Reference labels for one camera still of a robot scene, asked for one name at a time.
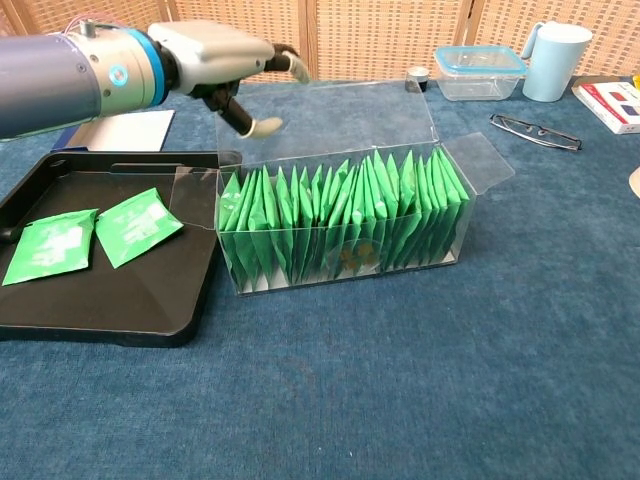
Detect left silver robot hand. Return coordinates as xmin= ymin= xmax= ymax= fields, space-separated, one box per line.
xmin=147 ymin=21 xmax=314 ymax=140

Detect clear box of green sachets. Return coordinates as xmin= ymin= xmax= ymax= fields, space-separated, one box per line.
xmin=169 ymin=77 xmax=516 ymax=297

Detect white paper box blue edge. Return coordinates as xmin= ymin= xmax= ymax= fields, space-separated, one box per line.
xmin=52 ymin=108 xmax=177 ymax=153

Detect green sachet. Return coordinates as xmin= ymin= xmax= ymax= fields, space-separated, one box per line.
xmin=94 ymin=187 xmax=185 ymax=270
xmin=2 ymin=208 xmax=100 ymax=287

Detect row of green sachets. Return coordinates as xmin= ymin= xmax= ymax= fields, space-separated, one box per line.
xmin=219 ymin=148 xmax=471 ymax=291

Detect white box red blue print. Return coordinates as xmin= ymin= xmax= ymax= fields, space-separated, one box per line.
xmin=571 ymin=82 xmax=640 ymax=136

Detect woven bamboo folding screen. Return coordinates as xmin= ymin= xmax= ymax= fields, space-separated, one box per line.
xmin=0 ymin=0 xmax=640 ymax=84

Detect small black silver-capped jar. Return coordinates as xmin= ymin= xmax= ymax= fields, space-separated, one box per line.
xmin=404 ymin=66 xmax=430 ymax=94

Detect clear food container blue lid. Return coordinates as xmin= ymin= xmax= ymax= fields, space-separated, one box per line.
xmin=433 ymin=44 xmax=529 ymax=102

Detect black plastic tray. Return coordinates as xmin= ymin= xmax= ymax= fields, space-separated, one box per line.
xmin=0 ymin=151 xmax=244 ymax=349

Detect black-framed eyeglasses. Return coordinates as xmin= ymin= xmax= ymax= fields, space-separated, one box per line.
xmin=489 ymin=113 xmax=585 ymax=153

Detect light blue plastic pitcher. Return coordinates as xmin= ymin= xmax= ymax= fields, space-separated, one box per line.
xmin=521 ymin=21 xmax=594 ymax=104

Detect blue carpet table cover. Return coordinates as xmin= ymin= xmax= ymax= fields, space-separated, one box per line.
xmin=0 ymin=74 xmax=640 ymax=480

